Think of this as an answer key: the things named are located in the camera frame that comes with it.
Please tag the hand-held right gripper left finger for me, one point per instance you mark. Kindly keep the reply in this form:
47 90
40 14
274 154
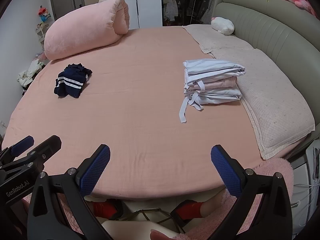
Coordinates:
96 171

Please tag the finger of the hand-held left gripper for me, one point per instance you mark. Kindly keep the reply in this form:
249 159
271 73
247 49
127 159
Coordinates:
22 145
48 147

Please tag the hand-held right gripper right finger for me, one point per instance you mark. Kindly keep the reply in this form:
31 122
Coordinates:
225 172

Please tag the pile of white clothes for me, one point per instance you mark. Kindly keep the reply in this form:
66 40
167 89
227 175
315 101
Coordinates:
28 73

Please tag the person's right hand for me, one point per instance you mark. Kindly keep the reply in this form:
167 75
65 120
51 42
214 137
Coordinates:
161 235

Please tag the person's bare leg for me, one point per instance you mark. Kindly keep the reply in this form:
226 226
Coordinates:
212 206

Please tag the red sock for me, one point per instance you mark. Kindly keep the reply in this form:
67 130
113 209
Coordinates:
105 210
191 208

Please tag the pink fuzzy robe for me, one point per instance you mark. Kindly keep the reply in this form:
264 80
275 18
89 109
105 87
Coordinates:
265 166

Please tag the white bedside cabinet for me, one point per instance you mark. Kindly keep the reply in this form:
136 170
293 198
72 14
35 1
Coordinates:
300 175

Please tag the white folded garment with ties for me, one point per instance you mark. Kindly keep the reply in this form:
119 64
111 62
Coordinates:
220 96

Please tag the pink folded garment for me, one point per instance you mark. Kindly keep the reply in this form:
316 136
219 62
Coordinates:
220 82

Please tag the light blue folded garment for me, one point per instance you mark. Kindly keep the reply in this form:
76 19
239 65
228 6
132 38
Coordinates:
212 66

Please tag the white shelf rack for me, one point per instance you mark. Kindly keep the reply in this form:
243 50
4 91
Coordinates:
41 37

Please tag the rolled pink duvet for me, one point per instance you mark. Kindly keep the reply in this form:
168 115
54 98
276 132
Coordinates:
82 30

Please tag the red and blue plush toy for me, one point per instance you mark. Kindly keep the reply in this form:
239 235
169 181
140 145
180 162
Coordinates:
43 13

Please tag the white plush toy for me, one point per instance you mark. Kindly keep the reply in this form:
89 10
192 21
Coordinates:
222 26

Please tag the grey-green padded headboard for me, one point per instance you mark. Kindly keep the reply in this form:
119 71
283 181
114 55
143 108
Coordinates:
275 30

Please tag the glass door wardrobe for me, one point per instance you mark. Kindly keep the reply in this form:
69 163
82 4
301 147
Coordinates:
175 5

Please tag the white wardrobe door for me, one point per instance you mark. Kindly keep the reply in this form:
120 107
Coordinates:
147 2

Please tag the pink plush toy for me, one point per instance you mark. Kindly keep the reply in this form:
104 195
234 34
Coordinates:
300 1

